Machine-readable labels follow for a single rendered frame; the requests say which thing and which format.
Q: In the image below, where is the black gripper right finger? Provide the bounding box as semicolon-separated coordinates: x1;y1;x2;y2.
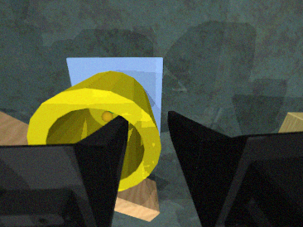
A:
167;111;303;227

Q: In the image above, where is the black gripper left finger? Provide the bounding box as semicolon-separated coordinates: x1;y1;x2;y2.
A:
0;115;128;227

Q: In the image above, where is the tan wooden plank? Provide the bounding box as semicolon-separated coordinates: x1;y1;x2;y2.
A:
0;112;160;221

